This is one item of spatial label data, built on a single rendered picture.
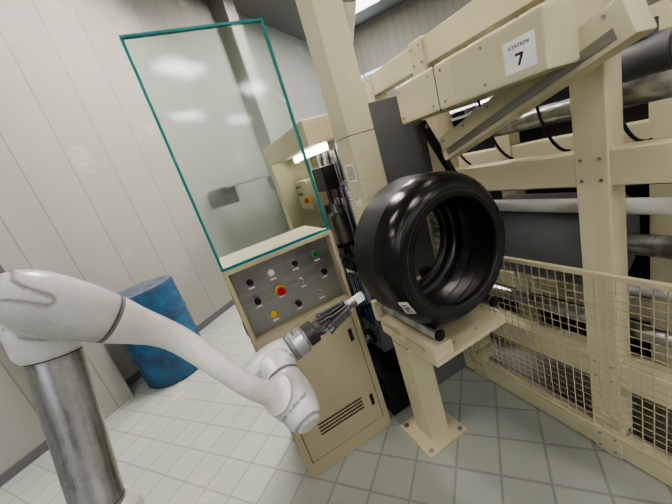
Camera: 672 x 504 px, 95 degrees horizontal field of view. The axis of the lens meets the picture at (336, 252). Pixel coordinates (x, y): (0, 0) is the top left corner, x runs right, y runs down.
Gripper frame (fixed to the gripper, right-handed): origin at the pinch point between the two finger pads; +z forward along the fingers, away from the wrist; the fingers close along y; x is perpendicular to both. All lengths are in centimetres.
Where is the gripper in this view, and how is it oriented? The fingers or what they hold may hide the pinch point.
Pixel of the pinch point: (355, 300)
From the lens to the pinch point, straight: 106.1
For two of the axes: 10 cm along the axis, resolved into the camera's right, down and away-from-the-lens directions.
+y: -3.9, -1.4, 9.1
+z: 8.0, -5.4, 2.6
